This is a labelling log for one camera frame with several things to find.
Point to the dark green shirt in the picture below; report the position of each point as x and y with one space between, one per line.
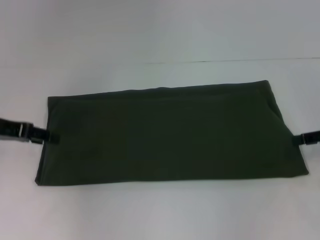
162 135

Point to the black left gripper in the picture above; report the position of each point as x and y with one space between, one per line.
11 130

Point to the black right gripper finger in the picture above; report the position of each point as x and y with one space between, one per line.
308 138

